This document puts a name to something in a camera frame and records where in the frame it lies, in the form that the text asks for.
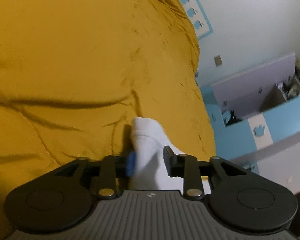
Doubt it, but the white printed t-shirt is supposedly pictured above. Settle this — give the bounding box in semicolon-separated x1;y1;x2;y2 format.
127;116;212;195

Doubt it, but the blue apple wall strip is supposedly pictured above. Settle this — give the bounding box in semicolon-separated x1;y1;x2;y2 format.
179;0;213;40

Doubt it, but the blue lilac toy cabinet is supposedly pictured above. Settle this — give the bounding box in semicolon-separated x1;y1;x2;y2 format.
201;53;300;193

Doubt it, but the mustard yellow bed quilt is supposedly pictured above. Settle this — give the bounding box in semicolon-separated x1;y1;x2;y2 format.
0;0;216;239

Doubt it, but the beige wall switch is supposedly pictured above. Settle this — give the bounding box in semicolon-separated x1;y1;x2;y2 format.
214;55;223;67

